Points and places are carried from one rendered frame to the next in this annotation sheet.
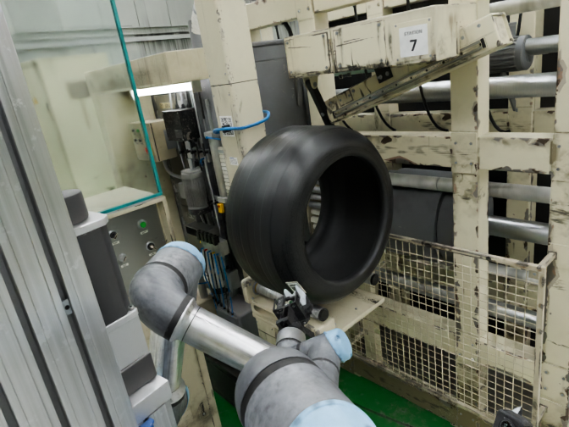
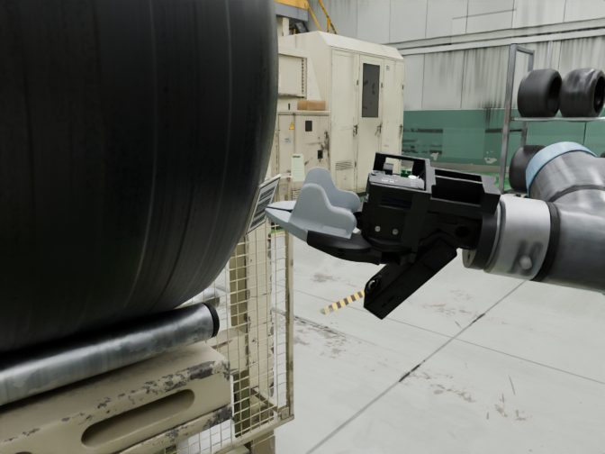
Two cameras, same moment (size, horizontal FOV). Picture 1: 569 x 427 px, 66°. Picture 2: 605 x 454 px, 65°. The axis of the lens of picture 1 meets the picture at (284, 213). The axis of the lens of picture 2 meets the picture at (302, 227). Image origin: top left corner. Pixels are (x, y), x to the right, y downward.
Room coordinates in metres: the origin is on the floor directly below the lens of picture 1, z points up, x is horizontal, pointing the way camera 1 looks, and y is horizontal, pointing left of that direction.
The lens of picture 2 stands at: (1.13, 0.47, 1.14)
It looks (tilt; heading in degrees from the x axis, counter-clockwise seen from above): 12 degrees down; 270
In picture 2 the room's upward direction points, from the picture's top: straight up
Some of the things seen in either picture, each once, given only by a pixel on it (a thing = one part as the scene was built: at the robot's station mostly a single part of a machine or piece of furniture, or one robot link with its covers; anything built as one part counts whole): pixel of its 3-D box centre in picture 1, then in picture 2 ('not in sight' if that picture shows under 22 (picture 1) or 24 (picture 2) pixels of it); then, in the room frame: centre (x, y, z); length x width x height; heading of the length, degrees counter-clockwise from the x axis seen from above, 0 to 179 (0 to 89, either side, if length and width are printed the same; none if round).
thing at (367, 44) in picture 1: (372, 45); not in sight; (1.57, -0.38, 1.71); 0.61 x 0.25 x 0.15; 40
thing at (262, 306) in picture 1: (290, 314); (58, 423); (1.38, 0.04, 0.83); 0.36 x 0.09 x 0.06; 40
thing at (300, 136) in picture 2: not in sight; (287, 167); (1.32, -5.00, 0.62); 0.91 x 0.58 x 1.25; 49
